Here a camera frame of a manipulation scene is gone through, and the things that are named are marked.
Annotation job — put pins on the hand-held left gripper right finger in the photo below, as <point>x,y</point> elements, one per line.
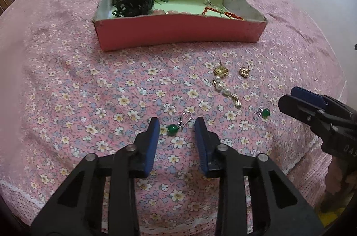
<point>201,146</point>

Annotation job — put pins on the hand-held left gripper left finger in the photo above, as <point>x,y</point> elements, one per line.
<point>152,146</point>

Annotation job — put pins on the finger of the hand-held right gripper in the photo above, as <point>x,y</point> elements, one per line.
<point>309,96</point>
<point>298,109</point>

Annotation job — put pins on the green bead hook earring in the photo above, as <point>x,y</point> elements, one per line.
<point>173,129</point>
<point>265,113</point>

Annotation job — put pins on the gold pearl drop brooch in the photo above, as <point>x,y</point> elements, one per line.
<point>226,91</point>

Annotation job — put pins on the pink cardboard box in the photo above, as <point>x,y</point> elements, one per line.
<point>181,31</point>

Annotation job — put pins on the clear silver hair ornament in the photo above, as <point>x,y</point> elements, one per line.
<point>209,3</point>

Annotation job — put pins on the black feather hair flower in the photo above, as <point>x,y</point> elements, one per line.
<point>134,3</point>

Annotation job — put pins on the person's right hand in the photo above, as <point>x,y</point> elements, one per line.
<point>334,177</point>

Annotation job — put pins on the gold stud earring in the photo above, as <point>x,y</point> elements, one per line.
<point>245,72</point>
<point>221,71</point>

